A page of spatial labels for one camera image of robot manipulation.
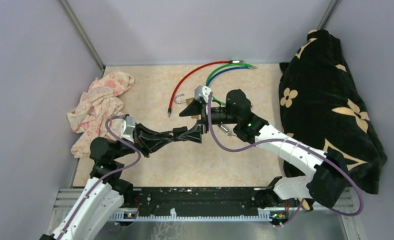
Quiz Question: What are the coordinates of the blue cable lock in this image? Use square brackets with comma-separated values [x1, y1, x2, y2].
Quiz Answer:
[205, 65, 257, 87]

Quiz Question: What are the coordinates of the black floral blanket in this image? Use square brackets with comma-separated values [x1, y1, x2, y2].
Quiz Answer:
[278, 29, 388, 195]

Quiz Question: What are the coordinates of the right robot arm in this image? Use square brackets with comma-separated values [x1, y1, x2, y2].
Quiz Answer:
[179, 86, 348, 208]

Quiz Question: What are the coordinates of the large brass padlock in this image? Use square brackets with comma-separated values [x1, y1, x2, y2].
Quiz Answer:
[173, 94, 195, 105]

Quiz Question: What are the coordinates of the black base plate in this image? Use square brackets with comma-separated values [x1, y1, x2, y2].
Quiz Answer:
[111, 187, 299, 222]

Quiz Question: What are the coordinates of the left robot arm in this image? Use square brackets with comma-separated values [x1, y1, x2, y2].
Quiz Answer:
[40, 120, 175, 240]

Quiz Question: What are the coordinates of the small key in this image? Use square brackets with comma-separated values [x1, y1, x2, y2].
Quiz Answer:
[218, 124, 234, 137]

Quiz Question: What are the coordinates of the pink patterned cloth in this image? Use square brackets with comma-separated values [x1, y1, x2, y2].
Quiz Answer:
[67, 71, 135, 159]

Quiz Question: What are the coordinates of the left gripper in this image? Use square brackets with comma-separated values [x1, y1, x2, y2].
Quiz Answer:
[111, 121, 173, 160]

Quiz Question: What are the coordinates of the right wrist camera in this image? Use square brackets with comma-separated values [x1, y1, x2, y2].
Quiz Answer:
[194, 85, 212, 105]

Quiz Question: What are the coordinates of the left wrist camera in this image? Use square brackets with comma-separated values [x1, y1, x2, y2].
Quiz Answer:
[120, 115, 136, 143]

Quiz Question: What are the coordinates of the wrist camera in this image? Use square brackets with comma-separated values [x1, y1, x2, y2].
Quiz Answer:
[120, 115, 136, 143]
[194, 85, 212, 105]

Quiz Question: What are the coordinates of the black cable lock head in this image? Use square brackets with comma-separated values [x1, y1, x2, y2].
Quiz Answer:
[172, 126, 188, 138]

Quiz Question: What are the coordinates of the green cable lock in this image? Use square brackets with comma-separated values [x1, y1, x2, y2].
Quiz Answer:
[205, 62, 257, 87]

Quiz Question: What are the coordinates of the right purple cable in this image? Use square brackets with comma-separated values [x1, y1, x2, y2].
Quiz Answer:
[206, 92, 365, 228]

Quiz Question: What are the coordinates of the red cable lock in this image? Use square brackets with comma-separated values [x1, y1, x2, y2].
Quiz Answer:
[167, 59, 244, 118]

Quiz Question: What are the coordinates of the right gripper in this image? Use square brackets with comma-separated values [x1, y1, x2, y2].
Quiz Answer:
[178, 98, 239, 144]

